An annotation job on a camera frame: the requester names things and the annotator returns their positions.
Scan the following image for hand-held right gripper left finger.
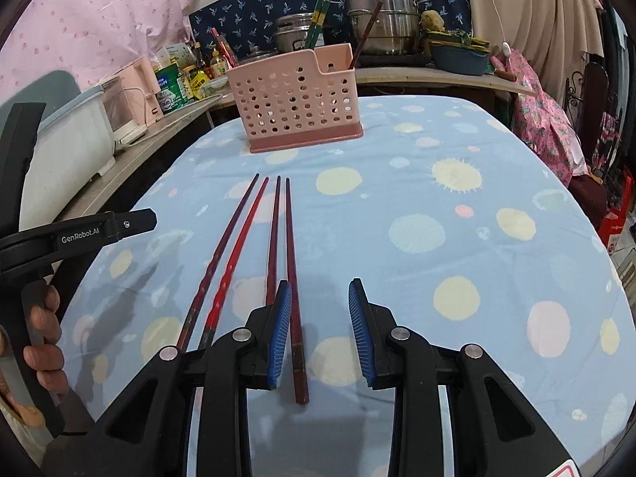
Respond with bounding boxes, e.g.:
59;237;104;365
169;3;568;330
87;279;294;477

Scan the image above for silver rice cooker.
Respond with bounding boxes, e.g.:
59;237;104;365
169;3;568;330
273;12;324;53

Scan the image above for green vegetables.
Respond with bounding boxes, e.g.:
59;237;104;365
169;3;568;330
422;30;493;53

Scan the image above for red cardboard box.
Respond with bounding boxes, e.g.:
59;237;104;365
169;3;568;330
599;209;628;255

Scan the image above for white plastic bin blue lid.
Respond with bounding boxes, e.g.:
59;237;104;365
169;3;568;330
0;70;118;229

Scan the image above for pink floral cloth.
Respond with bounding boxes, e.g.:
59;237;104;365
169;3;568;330
489;50;592;186

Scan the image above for person's left hand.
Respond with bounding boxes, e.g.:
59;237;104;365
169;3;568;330
0;285;71;428

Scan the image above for dark maroon chopstick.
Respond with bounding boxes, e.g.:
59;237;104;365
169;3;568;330
350;1;384;69

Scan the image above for teal basin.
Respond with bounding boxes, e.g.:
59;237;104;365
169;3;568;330
428;42;491;77

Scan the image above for pink perforated utensil holder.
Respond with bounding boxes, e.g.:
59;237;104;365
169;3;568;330
227;44;365;154

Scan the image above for wooden counter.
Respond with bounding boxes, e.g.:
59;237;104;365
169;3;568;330
47;67;538;239

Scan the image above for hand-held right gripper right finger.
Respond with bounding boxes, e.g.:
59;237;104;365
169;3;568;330
348;278;580;477

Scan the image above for blue patterned cloth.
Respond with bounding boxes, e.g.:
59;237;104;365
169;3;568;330
189;0;471;56

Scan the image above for beige curtain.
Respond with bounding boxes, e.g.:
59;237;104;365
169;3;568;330
460;0;605;105

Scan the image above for dark red twisted chopstick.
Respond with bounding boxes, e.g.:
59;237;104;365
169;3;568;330
176;174;260;353

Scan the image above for pink toaster appliance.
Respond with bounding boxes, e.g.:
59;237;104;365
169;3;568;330
122;56;165;127

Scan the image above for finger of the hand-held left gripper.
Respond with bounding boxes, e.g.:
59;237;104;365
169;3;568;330
0;103;47;239
0;209;158;275

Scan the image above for green and white box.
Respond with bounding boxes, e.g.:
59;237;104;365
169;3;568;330
155;44;196;68

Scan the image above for blue printed tablecloth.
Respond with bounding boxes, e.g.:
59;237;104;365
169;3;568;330
47;94;629;477

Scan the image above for steel steamer pot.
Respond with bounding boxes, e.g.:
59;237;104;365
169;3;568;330
344;0;432;55

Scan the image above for pink dotted curtain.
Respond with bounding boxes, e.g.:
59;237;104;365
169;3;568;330
0;0;207;106

